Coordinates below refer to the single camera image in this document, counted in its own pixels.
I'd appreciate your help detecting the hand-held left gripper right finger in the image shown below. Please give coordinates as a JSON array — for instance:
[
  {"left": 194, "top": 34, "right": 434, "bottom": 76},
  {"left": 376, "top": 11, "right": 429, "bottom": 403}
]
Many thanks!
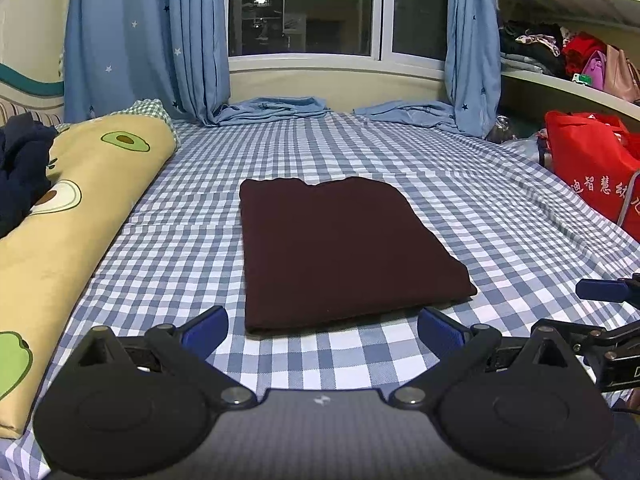
[{"left": 389, "top": 306, "right": 589, "bottom": 409}]

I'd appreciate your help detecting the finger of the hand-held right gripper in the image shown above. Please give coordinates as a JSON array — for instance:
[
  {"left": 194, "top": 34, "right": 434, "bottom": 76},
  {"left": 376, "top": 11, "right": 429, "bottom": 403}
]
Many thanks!
[
  {"left": 530, "top": 318, "right": 622, "bottom": 357},
  {"left": 575, "top": 278, "right": 640, "bottom": 304}
]

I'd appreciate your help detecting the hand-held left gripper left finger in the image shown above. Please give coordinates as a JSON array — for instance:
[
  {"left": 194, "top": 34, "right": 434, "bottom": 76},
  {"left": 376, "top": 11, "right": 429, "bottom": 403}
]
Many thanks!
[{"left": 67, "top": 305, "right": 257, "bottom": 409}]

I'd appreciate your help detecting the maroon printed t-shirt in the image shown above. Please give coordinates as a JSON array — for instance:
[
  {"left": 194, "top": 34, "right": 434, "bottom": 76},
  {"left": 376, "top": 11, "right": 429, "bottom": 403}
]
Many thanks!
[{"left": 239, "top": 176, "right": 479, "bottom": 336}]

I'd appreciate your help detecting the dark navy clothes pile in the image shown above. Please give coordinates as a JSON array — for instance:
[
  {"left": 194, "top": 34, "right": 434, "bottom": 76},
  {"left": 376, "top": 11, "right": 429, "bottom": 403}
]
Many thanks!
[{"left": 0, "top": 114, "right": 60, "bottom": 239}]

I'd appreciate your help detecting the dark folded clothes pile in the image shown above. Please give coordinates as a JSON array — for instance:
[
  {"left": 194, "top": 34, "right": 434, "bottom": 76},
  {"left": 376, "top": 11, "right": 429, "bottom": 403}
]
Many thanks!
[{"left": 500, "top": 20, "right": 569, "bottom": 79}]

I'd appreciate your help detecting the blue checked bed sheet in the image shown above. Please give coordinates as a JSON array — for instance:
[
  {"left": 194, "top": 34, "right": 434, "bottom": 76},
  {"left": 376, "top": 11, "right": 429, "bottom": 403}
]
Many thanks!
[{"left": 0, "top": 110, "right": 640, "bottom": 467}]

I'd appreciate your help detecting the red fabric bag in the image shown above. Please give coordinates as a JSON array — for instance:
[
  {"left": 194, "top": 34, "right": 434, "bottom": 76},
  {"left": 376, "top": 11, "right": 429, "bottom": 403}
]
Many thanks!
[{"left": 544, "top": 110, "right": 640, "bottom": 242}]

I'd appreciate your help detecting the yellow avocado print pillow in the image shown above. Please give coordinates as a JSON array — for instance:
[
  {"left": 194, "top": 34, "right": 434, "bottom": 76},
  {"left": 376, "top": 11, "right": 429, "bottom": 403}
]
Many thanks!
[{"left": 0, "top": 115, "right": 179, "bottom": 441}]

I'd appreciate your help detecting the clear plastic bag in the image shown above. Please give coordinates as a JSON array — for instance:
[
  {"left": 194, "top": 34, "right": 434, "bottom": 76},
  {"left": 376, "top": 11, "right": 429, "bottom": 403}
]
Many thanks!
[{"left": 487, "top": 115, "right": 547, "bottom": 162}]

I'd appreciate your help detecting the beige handbag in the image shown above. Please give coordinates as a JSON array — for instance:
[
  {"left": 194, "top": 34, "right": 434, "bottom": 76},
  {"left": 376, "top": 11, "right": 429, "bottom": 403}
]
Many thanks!
[{"left": 602, "top": 44, "right": 640, "bottom": 104}]

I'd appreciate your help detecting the pink handbag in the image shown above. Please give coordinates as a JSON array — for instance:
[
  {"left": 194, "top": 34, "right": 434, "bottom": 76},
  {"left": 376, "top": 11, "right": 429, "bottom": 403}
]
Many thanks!
[{"left": 580, "top": 50, "right": 609, "bottom": 80}]

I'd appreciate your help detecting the green checked pillow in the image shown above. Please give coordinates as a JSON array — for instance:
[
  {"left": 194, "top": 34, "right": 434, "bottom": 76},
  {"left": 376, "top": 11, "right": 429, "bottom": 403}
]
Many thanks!
[{"left": 112, "top": 98, "right": 181, "bottom": 149}]

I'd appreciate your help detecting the red garment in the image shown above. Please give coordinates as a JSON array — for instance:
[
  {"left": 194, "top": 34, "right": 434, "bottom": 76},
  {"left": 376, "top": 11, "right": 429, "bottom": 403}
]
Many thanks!
[{"left": 562, "top": 32, "right": 609, "bottom": 79}]

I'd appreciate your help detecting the blue star curtain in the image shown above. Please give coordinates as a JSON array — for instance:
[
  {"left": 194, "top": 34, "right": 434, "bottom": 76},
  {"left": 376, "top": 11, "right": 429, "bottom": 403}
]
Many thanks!
[
  {"left": 62, "top": 0, "right": 334, "bottom": 129},
  {"left": 353, "top": 0, "right": 504, "bottom": 141}
]

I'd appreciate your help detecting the white curved shelf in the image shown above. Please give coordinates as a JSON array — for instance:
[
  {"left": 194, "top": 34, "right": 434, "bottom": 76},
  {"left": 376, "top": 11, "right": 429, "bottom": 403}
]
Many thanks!
[{"left": 492, "top": 0, "right": 640, "bottom": 122}]

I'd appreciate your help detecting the cream and teal headboard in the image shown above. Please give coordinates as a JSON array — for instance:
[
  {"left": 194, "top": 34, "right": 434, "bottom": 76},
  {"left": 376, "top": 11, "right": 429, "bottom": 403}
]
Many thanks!
[{"left": 0, "top": 62, "right": 66, "bottom": 129}]

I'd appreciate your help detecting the white framed window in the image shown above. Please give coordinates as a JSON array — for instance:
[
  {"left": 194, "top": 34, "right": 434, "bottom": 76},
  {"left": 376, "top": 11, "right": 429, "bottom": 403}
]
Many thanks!
[{"left": 225, "top": 0, "right": 452, "bottom": 79}]

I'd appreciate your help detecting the grey cable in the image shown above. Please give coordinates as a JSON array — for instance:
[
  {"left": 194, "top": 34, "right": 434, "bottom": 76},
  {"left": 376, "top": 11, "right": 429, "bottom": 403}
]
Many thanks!
[{"left": 617, "top": 170, "right": 640, "bottom": 232}]

